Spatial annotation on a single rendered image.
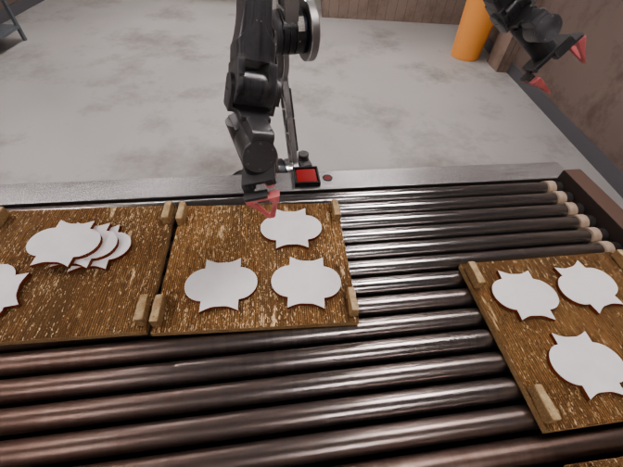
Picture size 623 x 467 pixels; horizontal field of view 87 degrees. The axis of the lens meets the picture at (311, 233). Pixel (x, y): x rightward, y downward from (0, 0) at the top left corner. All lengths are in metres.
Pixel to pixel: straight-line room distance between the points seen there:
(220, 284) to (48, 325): 0.32
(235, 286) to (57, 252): 0.39
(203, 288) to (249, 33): 0.48
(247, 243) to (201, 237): 0.11
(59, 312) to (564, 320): 1.03
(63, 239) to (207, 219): 0.31
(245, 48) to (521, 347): 0.74
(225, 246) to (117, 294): 0.24
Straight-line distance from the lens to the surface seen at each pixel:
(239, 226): 0.84
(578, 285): 0.96
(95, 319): 0.79
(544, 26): 1.02
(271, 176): 0.63
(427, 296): 0.79
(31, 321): 0.85
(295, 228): 0.81
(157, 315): 0.71
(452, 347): 0.76
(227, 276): 0.74
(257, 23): 0.59
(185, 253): 0.81
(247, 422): 0.65
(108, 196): 1.06
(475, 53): 4.92
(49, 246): 0.92
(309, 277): 0.73
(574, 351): 0.85
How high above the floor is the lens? 1.55
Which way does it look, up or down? 49 degrees down
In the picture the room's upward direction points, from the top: 4 degrees clockwise
